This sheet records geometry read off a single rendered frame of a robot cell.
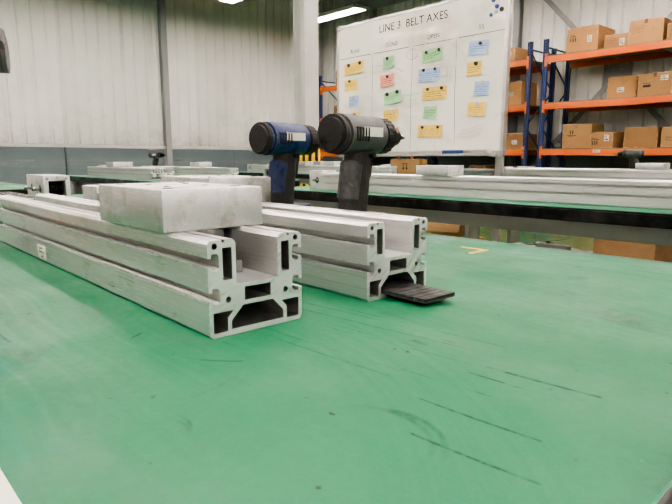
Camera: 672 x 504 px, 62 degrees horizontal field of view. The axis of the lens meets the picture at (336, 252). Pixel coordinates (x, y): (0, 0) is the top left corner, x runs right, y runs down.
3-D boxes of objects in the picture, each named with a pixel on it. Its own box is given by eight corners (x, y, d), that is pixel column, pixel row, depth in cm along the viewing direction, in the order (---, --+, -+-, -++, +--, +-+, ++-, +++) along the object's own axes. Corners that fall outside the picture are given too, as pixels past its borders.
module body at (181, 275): (-3, 240, 106) (-7, 195, 105) (54, 235, 113) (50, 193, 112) (210, 339, 48) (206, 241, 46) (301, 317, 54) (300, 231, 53)
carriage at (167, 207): (101, 244, 63) (97, 183, 62) (190, 235, 71) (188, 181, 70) (164, 263, 52) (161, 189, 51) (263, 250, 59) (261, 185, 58)
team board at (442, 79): (318, 274, 456) (317, 22, 424) (361, 266, 490) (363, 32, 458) (477, 310, 348) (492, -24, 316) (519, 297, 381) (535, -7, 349)
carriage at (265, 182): (162, 216, 94) (160, 175, 93) (220, 212, 102) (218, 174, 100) (210, 224, 83) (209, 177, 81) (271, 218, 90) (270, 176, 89)
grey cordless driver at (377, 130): (311, 258, 87) (309, 113, 83) (383, 243, 102) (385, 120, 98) (350, 264, 82) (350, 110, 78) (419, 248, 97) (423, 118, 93)
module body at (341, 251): (99, 231, 119) (96, 191, 118) (145, 227, 126) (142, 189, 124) (366, 302, 60) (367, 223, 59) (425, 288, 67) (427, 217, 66)
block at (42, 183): (28, 201, 201) (25, 175, 200) (61, 200, 209) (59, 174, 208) (37, 203, 194) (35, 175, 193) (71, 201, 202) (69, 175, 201)
